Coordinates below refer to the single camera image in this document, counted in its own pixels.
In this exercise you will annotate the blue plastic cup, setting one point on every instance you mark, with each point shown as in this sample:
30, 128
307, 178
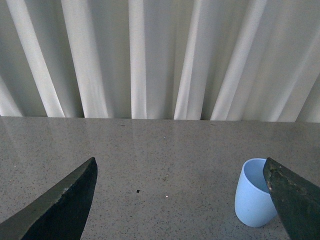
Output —
253, 203

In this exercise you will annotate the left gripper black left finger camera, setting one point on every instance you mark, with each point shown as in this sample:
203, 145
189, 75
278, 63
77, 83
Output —
60, 213

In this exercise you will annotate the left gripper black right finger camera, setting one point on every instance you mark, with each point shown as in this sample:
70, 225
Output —
296, 200

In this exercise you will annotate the white pleated curtain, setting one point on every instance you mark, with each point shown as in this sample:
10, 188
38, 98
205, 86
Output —
220, 60

